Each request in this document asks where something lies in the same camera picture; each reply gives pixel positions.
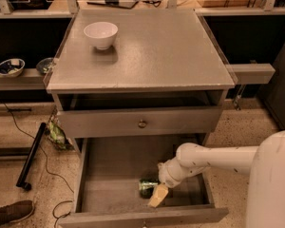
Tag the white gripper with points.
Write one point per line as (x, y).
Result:
(165, 176)

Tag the green soda can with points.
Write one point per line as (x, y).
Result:
(146, 187)

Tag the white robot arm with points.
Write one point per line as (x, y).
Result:
(264, 164)

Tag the open grey middle drawer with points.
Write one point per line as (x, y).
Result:
(108, 193)

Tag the closed grey top drawer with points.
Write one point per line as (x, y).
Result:
(124, 122)

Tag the brass drawer knob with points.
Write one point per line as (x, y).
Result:
(142, 124)

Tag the grey wooden drawer cabinet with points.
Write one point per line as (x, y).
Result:
(161, 58)

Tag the green chip bag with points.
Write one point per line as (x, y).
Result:
(57, 136)

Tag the black metal bar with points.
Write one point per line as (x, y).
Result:
(21, 183)

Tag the grey side shelf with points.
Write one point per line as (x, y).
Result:
(251, 74)

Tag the white ceramic bowl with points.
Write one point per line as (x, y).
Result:
(101, 35)

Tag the brown shoe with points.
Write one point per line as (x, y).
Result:
(16, 211)

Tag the dark bowl on shelf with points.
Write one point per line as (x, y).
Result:
(45, 65)

